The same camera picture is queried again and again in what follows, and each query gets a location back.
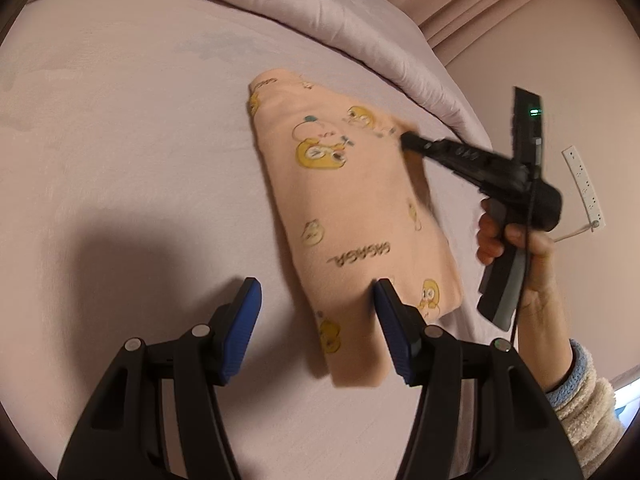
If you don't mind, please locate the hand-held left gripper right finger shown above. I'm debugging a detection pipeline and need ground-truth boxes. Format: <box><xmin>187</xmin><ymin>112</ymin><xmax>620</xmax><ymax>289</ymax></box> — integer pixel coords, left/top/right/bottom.
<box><xmin>371</xmin><ymin>278</ymin><xmax>586</xmax><ymax>480</ymax></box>

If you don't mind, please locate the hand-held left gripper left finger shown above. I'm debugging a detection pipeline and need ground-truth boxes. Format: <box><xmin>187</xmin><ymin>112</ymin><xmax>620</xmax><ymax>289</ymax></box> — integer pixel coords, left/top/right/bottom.
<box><xmin>57</xmin><ymin>276</ymin><xmax>263</xmax><ymax>480</ymax></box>

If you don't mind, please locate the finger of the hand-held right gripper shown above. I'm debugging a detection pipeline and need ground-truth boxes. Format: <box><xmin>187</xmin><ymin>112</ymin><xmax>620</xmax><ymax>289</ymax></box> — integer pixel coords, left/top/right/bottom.
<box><xmin>400</xmin><ymin>131</ymin><xmax>512</xmax><ymax>181</ymax></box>

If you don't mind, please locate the peach cartoon print shirt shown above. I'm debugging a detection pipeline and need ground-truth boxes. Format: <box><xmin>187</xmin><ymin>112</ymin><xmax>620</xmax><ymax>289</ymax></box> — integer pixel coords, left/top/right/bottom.
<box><xmin>247</xmin><ymin>66</ymin><xmax>463</xmax><ymax>391</ymax></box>

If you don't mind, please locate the person's right forearm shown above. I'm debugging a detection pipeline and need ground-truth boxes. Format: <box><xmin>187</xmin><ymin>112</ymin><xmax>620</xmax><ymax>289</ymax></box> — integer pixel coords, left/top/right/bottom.
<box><xmin>515</xmin><ymin>310</ymin><xmax>628</xmax><ymax>461</ymax></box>

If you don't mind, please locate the person's right hand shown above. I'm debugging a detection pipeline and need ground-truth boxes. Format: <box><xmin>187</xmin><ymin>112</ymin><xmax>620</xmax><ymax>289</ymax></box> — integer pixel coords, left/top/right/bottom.
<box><xmin>476</xmin><ymin>210</ymin><xmax>563</xmax><ymax>321</ymax></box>

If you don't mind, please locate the white power strip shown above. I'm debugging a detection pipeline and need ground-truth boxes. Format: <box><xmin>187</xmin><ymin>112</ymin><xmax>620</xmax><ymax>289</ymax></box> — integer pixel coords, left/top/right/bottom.
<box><xmin>562</xmin><ymin>145</ymin><xmax>606</xmax><ymax>233</ymax></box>

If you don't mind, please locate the pink curtain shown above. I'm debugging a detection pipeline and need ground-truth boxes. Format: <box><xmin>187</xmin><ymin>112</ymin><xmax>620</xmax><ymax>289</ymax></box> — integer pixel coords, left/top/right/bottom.
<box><xmin>377</xmin><ymin>0</ymin><xmax>608</xmax><ymax>68</ymax></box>

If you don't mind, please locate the grey quilt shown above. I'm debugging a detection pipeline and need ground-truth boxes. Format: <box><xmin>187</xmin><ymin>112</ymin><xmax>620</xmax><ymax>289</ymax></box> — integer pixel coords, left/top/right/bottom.
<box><xmin>30</xmin><ymin>0</ymin><xmax>483</xmax><ymax>138</ymax></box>

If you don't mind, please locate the bed with lilac sheet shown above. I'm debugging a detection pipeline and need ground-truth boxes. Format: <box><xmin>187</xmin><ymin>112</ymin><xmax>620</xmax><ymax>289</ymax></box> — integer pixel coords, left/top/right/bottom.
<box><xmin>0</xmin><ymin>0</ymin><xmax>493</xmax><ymax>480</ymax></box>

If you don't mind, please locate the white power cord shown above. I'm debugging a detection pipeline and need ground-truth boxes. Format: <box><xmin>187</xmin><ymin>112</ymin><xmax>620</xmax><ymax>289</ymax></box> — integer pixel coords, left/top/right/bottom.
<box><xmin>554</xmin><ymin>222</ymin><xmax>598</xmax><ymax>242</ymax></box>

